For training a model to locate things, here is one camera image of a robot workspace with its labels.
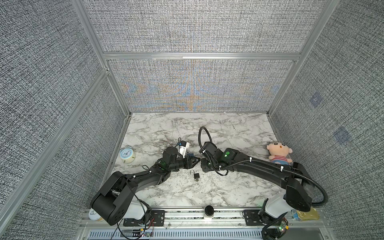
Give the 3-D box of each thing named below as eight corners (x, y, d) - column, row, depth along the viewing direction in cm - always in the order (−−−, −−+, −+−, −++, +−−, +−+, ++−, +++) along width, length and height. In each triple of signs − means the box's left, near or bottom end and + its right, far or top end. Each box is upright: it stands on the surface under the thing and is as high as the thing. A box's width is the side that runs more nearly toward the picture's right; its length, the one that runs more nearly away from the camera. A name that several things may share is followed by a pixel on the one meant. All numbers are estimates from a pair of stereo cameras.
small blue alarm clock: (124, 165, 94) (122, 162, 90) (121, 154, 99) (118, 150, 95) (137, 159, 96) (134, 156, 92) (132, 149, 101) (130, 145, 97)
